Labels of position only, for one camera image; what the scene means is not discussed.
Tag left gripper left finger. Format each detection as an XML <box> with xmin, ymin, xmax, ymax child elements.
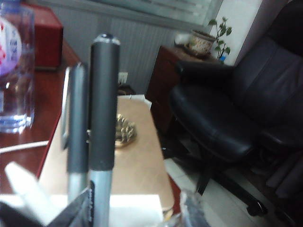
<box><xmin>47</xmin><ymin>188</ymin><xmax>92</xmax><ymax>227</ymax></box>

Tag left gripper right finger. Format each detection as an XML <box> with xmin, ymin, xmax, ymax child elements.
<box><xmin>163</xmin><ymin>190</ymin><xmax>211</xmax><ymax>227</ymax></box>

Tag black marker pen with clip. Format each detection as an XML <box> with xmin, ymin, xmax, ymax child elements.
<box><xmin>61</xmin><ymin>62</ymin><xmax>89</xmax><ymax>204</ymax></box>

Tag silver pen black caps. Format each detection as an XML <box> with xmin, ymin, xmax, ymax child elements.
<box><xmin>89</xmin><ymin>34</ymin><xmax>121</xmax><ymax>227</ymax></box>

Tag golden ornament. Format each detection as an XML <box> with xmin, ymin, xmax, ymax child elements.
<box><xmin>115</xmin><ymin>113</ymin><xmax>138</xmax><ymax>149</ymax></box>

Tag black leather office chair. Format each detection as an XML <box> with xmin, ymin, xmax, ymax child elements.
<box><xmin>163</xmin><ymin>0</ymin><xmax>303</xmax><ymax>222</ymax></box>

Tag brown wooden cabinet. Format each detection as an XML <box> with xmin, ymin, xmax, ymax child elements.
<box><xmin>144</xmin><ymin>45</ymin><xmax>225</xmax><ymax>135</ymax></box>

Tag clear water bottle red label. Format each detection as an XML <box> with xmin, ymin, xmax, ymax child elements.
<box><xmin>0</xmin><ymin>0</ymin><xmax>36</xmax><ymax>134</ymax></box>

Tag patterned ceramic plant pot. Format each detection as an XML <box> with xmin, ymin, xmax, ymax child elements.
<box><xmin>189</xmin><ymin>29</ymin><xmax>216</xmax><ymax>57</ymax></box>

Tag bright red box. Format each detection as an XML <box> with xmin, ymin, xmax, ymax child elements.
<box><xmin>34</xmin><ymin>3</ymin><xmax>64</xmax><ymax>71</ymax></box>

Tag green leafy plant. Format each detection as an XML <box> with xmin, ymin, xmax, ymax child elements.
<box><xmin>207</xmin><ymin>17</ymin><xmax>232</xmax><ymax>60</ymax></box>

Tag white charging cable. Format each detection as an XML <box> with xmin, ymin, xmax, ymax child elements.
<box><xmin>0</xmin><ymin>140</ymin><xmax>50</xmax><ymax>154</ymax></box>

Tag white wall socket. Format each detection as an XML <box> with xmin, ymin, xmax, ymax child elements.
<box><xmin>117</xmin><ymin>72</ymin><xmax>128</xmax><ymax>85</ymax></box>

